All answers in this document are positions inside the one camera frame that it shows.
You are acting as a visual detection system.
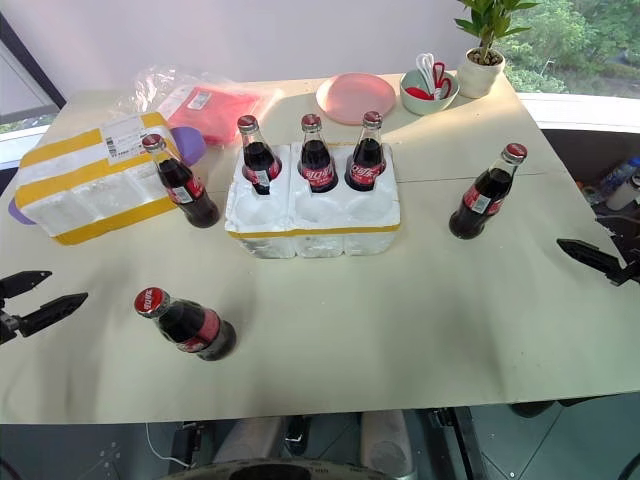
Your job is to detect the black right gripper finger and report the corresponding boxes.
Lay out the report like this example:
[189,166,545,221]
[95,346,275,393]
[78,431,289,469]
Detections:
[556,238,627,282]

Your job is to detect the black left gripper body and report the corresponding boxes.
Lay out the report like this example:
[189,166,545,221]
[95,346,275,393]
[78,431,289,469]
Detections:
[0,298,22,347]

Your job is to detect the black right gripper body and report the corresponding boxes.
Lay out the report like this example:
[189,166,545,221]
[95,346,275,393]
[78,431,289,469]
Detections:
[607,254,640,288]

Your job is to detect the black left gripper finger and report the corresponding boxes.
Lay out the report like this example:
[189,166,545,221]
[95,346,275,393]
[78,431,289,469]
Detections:
[0,270,53,301]
[17,292,89,338]

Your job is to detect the glass cola bottle red cap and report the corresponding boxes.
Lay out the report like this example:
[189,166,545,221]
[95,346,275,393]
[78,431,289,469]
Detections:
[297,113,340,194]
[140,133,222,230]
[447,141,530,241]
[235,114,284,197]
[132,286,238,363]
[344,110,388,193]

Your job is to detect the white foam bottle tray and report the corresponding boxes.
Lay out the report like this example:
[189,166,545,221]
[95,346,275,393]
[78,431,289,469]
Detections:
[223,140,403,261]

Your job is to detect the white plastic bottle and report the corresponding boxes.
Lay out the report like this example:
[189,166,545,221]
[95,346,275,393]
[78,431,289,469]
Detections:
[604,173,640,212]

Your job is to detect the white shipping label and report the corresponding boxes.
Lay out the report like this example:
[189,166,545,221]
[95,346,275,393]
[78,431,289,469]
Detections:
[101,117,150,159]

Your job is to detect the white plant pot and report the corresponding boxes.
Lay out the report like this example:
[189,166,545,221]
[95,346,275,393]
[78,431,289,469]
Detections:
[456,46,507,99]

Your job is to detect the pale green bowl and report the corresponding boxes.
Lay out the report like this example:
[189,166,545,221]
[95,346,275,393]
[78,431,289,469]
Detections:
[399,68,461,117]

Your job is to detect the red measuring spoon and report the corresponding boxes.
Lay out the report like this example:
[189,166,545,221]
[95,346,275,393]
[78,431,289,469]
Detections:
[405,60,455,102]

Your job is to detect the grey rounded leg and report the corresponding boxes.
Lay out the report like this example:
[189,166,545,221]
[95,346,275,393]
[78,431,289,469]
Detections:
[213,414,282,467]
[358,408,415,472]

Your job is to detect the white measuring spoon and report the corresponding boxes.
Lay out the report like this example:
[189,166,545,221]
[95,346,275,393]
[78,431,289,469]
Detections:
[415,51,451,99]

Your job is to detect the green leafy plant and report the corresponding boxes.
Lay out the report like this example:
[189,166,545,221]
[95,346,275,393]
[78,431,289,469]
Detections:
[453,0,542,64]

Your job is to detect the clear bag with red cloth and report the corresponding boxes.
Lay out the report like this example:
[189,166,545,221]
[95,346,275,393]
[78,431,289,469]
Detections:
[113,63,282,147]

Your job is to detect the pink round plate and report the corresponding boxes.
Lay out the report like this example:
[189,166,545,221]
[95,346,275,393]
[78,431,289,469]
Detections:
[315,71,399,124]

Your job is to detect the thin white cable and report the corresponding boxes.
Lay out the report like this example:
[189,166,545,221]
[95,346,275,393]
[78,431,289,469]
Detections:
[145,421,192,470]

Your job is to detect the dark window frame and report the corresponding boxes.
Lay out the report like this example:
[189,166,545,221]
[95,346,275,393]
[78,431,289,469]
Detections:
[0,8,67,132]

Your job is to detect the black metal table frame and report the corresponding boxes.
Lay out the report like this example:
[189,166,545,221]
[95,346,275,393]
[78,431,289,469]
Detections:
[432,406,489,480]

